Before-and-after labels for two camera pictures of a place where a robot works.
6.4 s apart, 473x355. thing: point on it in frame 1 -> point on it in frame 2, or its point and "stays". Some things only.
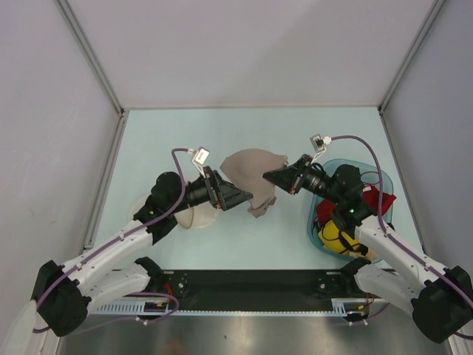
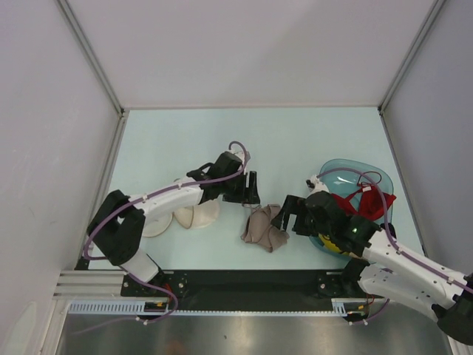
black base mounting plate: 254,291 stays
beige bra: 247,168 -> 259,229
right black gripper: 289,178 -> 291,205
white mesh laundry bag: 192,216 stays
